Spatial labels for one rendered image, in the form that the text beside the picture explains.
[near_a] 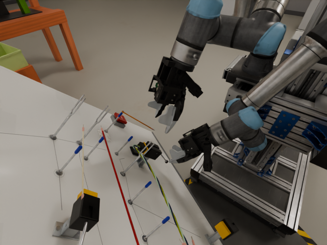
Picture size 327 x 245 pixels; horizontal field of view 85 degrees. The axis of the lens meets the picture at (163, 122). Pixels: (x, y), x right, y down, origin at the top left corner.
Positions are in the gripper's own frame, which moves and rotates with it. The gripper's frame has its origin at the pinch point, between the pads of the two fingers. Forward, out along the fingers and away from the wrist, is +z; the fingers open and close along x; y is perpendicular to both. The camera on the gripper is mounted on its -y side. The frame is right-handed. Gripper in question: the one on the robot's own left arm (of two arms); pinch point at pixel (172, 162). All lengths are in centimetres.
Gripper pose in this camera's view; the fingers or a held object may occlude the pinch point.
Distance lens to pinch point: 73.1
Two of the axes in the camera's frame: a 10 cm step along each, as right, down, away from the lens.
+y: -5.5, -8.3, -0.7
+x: -3.3, 3.0, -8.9
